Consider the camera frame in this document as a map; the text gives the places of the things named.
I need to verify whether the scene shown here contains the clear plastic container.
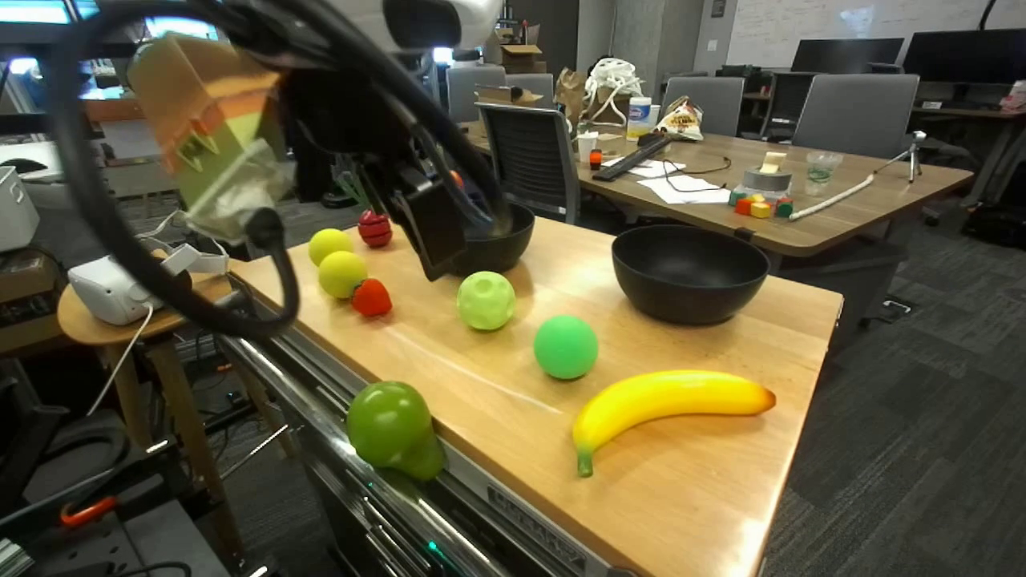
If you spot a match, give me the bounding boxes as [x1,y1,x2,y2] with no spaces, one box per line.
[740,148,798,202]

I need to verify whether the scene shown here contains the white thin stick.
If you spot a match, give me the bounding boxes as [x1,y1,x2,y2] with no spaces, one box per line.
[788,171,913,225]

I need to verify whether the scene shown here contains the light wooden office desk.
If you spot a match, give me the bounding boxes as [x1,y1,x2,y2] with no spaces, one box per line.
[459,115,979,325]

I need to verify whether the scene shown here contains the yellow lemon toy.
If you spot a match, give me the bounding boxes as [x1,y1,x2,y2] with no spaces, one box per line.
[305,225,357,270]
[318,245,373,305]

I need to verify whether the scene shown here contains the metal cart handle bar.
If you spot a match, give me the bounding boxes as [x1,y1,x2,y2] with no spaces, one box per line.
[203,318,508,577]

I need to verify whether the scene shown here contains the black plastic bowl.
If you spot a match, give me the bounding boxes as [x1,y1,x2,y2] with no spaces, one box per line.
[608,220,774,330]
[459,202,538,274]

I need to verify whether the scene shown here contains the round wooden stool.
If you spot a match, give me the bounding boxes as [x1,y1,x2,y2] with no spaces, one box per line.
[56,270,253,571]

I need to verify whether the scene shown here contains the black mesh office chair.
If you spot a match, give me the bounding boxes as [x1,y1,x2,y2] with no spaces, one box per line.
[475,99,587,225]

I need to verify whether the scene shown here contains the red radish toy green leaves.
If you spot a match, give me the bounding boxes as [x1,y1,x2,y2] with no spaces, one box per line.
[357,208,399,252]

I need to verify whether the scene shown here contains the white wire-frame object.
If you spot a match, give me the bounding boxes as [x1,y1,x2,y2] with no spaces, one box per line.
[585,55,648,127]

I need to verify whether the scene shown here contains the gray office chair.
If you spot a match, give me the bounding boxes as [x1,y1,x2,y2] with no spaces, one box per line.
[791,69,925,163]
[661,72,751,141]

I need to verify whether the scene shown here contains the yellow banana toy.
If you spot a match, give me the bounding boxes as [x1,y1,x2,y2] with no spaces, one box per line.
[571,367,780,481]

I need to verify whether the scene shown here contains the white headset cable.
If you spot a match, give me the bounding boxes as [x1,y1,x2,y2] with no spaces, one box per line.
[85,300,159,420]

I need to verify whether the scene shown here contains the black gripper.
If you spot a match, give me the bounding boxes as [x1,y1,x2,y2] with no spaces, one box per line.
[282,67,508,284]

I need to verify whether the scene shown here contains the white cart wooden top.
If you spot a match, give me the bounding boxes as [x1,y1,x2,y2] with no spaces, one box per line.
[203,212,846,577]

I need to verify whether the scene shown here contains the green bell pepper toy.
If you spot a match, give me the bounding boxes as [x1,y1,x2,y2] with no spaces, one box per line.
[343,377,450,486]

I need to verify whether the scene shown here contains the white VR headset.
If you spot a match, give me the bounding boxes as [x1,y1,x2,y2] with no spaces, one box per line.
[64,239,233,330]

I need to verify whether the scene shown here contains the yellow wrist camera mount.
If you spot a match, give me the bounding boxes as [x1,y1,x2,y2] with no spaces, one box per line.
[124,32,299,245]

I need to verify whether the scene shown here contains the green lime toy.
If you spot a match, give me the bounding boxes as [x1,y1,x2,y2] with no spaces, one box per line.
[454,270,520,337]
[533,311,604,384]

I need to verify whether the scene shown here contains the colourful toy blocks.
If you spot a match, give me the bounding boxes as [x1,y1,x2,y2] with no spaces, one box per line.
[732,190,798,225]

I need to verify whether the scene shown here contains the white paper sheet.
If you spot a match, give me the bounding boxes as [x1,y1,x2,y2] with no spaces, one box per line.
[638,171,738,212]

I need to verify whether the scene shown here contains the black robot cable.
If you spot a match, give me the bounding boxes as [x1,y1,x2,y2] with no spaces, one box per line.
[46,0,508,345]

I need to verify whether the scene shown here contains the red strawberry toy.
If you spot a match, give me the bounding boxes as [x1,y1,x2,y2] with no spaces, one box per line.
[350,274,399,325]

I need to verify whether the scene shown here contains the black computer monitor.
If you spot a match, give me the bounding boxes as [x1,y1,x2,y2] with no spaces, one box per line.
[902,27,1026,84]
[788,36,912,78]

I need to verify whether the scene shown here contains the clear plastic cup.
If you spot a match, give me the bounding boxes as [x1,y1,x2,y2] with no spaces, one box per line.
[801,150,849,186]

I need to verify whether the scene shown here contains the orange-handled clamp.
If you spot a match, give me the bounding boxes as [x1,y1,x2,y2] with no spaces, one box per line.
[56,492,123,535]

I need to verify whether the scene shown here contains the small silver tripod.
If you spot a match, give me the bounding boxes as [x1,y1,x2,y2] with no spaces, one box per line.
[904,127,932,186]

